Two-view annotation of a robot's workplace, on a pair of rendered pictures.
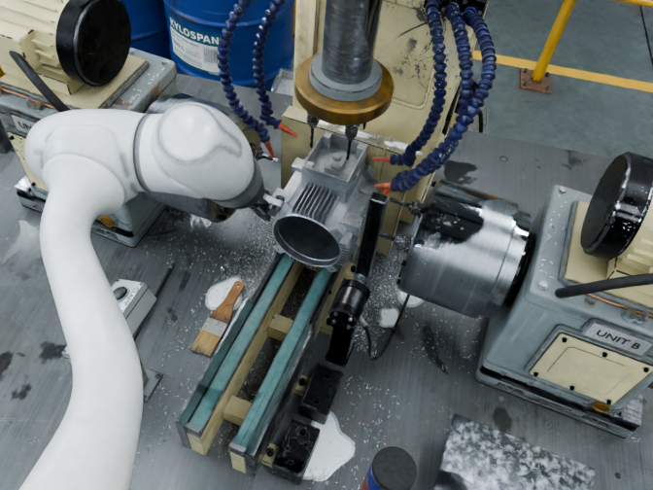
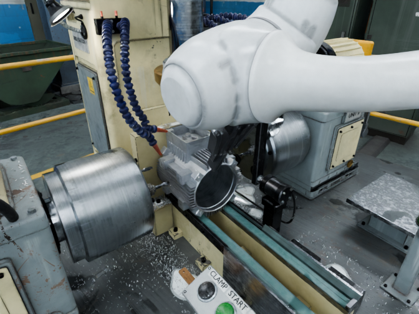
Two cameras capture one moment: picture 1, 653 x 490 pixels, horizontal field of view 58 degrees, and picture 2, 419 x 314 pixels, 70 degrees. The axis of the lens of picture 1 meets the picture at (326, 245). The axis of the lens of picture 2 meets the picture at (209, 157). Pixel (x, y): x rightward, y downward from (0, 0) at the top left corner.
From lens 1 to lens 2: 86 cm
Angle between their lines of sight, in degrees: 45
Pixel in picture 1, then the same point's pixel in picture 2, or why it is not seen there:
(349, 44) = (199, 28)
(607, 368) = (352, 135)
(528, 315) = (325, 133)
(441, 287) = (291, 150)
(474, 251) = (290, 121)
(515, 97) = not seen: hidden behind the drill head
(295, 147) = (149, 157)
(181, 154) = not seen: outside the picture
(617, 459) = (366, 180)
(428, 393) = (312, 219)
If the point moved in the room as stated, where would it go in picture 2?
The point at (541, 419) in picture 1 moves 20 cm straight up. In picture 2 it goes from (340, 190) to (351, 147)
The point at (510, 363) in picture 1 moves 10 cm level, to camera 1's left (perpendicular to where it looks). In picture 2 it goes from (320, 172) to (311, 184)
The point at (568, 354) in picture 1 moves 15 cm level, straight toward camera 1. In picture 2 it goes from (341, 139) to (368, 159)
